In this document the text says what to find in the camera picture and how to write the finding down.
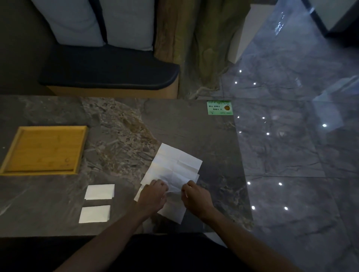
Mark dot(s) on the person's right hand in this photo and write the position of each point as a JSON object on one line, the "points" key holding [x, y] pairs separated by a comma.
{"points": [[197, 201]]}

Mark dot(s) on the person's left hand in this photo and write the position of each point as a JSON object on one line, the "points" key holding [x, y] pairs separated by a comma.
{"points": [[150, 199]]}

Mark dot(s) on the person's right fingers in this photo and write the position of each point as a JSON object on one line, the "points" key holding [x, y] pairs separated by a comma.
{"points": [[188, 188]]}

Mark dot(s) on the person's left fingers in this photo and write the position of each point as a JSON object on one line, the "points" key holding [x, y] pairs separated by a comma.
{"points": [[161, 188]]}

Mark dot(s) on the white paper napkin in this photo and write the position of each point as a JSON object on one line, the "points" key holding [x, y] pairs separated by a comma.
{"points": [[175, 165], [99, 192], [94, 214]]}

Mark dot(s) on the person's right forearm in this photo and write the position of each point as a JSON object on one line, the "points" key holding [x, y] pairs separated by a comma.
{"points": [[244, 246]]}

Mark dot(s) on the person's left forearm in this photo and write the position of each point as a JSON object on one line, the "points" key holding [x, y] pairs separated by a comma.
{"points": [[109, 241]]}

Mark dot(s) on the folded white paper napkin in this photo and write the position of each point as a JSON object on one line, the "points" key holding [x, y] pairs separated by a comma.
{"points": [[94, 214], [99, 192]]}

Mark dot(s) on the person's black trousers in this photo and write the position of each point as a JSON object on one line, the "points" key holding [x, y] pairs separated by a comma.
{"points": [[168, 255]]}

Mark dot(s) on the green table sticker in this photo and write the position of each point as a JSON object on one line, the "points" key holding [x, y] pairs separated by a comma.
{"points": [[220, 108]]}

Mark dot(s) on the wooden bench base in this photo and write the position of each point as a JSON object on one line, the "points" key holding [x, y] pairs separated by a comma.
{"points": [[117, 92]]}

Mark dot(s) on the yellow wooden tray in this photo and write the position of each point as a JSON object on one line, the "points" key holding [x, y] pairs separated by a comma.
{"points": [[45, 150]]}

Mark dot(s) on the dark bench seat cushion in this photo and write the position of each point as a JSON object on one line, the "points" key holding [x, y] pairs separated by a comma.
{"points": [[112, 67]]}

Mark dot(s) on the brown tree trunk pillar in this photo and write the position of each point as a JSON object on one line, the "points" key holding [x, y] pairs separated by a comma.
{"points": [[196, 42]]}

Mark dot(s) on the white cabinet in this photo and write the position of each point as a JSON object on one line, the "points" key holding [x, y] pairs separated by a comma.
{"points": [[249, 30]]}

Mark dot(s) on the grey back cushion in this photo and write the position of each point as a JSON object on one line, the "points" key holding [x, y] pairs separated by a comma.
{"points": [[70, 21], [129, 22]]}

